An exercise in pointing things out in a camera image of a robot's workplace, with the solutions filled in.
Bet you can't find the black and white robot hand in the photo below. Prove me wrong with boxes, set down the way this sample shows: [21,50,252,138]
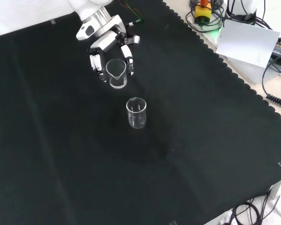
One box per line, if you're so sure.
[87,15,141,83]

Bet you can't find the pale white board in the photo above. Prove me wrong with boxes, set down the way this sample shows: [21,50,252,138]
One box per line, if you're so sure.
[215,18,281,69]

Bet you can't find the black thin cable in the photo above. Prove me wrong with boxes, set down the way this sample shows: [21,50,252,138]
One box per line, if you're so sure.
[261,57,281,99]

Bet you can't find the black floor cables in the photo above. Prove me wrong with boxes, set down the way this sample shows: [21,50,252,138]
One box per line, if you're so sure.
[231,193,281,225]

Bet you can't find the black bench cloth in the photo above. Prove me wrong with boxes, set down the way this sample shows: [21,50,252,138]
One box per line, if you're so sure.
[0,0,281,225]

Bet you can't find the green cable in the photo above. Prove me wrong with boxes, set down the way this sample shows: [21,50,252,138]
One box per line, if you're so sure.
[124,0,144,26]

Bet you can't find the wide clear glass beaker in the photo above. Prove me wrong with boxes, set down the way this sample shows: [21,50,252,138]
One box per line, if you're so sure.
[105,58,128,90]

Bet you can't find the tall clear glass beaker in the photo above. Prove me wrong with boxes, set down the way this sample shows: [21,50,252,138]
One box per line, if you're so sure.
[125,97,148,130]

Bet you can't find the yellow stop button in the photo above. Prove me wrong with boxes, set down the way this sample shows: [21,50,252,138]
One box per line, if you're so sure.
[194,0,213,24]

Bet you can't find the black cable loop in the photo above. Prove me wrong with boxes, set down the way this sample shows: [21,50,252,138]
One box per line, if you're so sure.
[185,0,226,33]

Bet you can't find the grey metal bracket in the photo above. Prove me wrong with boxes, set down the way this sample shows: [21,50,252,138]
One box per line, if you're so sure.
[268,175,281,200]

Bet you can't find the grey box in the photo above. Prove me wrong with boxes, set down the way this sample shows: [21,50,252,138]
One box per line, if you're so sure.
[216,53,272,85]

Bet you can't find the white wrist camera shell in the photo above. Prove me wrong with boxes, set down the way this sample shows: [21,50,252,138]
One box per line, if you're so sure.
[76,22,97,41]

